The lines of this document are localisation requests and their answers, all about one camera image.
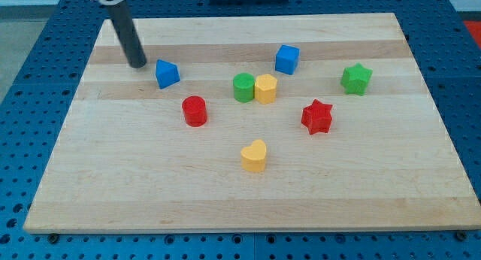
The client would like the light wooden board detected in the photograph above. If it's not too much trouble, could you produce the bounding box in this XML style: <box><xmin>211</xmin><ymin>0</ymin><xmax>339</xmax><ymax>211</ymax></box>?
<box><xmin>24</xmin><ymin>13</ymin><xmax>480</xmax><ymax>234</ymax></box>

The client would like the green star block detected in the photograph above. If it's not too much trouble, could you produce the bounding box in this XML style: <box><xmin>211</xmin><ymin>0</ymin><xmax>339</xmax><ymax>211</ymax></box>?
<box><xmin>340</xmin><ymin>63</ymin><xmax>373</xmax><ymax>96</ymax></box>

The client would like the red cylinder block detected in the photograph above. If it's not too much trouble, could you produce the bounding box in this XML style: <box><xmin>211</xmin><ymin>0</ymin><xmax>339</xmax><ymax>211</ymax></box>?
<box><xmin>182</xmin><ymin>96</ymin><xmax>207</xmax><ymax>127</ymax></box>

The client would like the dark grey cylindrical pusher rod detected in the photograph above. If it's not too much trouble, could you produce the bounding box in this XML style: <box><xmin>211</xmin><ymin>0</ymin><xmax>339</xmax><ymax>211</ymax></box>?
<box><xmin>106</xmin><ymin>0</ymin><xmax>147</xmax><ymax>68</ymax></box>

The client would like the yellow hexagon block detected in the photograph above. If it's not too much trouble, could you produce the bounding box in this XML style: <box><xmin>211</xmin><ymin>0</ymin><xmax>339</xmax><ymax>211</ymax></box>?
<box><xmin>254</xmin><ymin>74</ymin><xmax>277</xmax><ymax>104</ymax></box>

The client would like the blue cube block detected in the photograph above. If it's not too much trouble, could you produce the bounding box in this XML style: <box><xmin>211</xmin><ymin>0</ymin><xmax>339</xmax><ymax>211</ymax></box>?
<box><xmin>274</xmin><ymin>45</ymin><xmax>300</xmax><ymax>75</ymax></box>

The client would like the yellow heart block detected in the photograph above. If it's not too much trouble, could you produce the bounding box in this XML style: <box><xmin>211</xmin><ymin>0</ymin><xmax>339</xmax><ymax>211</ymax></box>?
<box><xmin>240</xmin><ymin>139</ymin><xmax>267</xmax><ymax>173</ymax></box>

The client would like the red star block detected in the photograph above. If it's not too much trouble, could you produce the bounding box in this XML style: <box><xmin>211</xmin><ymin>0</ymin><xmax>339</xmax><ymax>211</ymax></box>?
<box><xmin>301</xmin><ymin>99</ymin><xmax>333</xmax><ymax>135</ymax></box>

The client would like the green cylinder block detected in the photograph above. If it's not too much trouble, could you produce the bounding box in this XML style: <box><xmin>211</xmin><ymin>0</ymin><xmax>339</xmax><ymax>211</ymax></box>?
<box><xmin>233</xmin><ymin>73</ymin><xmax>255</xmax><ymax>103</ymax></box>

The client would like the blue triangle block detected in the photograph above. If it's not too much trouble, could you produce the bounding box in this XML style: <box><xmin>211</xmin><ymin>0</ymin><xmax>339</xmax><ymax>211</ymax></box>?
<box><xmin>156</xmin><ymin>59</ymin><xmax>180</xmax><ymax>89</ymax></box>

